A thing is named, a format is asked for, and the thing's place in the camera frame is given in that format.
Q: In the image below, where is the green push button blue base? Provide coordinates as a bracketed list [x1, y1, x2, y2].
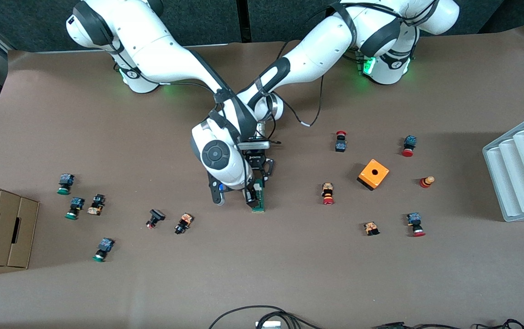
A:
[57, 173, 75, 196]
[65, 197, 85, 220]
[92, 237, 115, 263]

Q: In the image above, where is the black button with red tip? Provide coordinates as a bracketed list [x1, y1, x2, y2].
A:
[145, 209, 166, 229]

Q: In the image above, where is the thick black cable bundle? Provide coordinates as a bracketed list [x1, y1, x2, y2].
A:
[208, 305, 324, 329]

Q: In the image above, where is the brown table cover sheet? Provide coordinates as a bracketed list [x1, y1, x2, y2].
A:
[0, 25, 524, 329]

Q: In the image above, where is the grey tray with white ridges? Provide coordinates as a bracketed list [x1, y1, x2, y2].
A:
[482, 108, 524, 223]

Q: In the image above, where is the thin black cable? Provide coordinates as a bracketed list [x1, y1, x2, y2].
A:
[404, 318, 524, 329]

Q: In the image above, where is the brown cardboard box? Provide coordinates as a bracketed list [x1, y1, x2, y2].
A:
[0, 179, 40, 269]

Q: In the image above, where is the orange button enclosure box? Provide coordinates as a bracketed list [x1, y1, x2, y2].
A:
[357, 159, 390, 191]

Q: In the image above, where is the black push button orange base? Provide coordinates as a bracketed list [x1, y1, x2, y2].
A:
[87, 194, 106, 216]
[174, 212, 194, 235]

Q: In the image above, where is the green load switch white handle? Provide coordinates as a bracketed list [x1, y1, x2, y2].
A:
[251, 179, 266, 213]

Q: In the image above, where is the black cable with white plug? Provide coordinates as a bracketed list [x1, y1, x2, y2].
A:
[269, 75, 324, 127]

